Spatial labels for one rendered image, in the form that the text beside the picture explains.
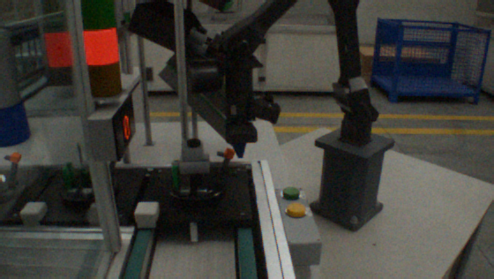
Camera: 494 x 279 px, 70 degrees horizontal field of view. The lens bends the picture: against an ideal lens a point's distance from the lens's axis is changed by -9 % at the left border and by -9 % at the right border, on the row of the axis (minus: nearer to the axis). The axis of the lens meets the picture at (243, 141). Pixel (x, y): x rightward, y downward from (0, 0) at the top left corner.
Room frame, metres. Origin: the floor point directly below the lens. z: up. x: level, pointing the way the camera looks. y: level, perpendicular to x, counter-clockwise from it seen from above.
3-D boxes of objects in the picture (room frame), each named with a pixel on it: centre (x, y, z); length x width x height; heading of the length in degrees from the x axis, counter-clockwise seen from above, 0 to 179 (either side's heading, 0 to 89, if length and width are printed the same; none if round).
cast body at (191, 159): (0.77, 0.12, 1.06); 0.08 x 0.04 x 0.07; 93
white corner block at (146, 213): (0.66, 0.20, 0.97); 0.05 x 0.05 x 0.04; 3
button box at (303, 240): (0.69, -0.11, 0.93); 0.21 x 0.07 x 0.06; 3
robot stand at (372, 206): (0.85, -0.27, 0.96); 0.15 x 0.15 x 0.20; 44
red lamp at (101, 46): (0.57, 0.21, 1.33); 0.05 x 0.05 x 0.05
